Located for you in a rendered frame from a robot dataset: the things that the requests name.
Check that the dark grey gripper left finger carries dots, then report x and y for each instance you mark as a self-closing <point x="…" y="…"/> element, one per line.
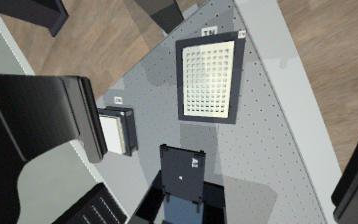
<point x="37" y="114"/>

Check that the dark grey rectangular frame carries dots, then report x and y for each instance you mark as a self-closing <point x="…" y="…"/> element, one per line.
<point x="238" y="54"/>

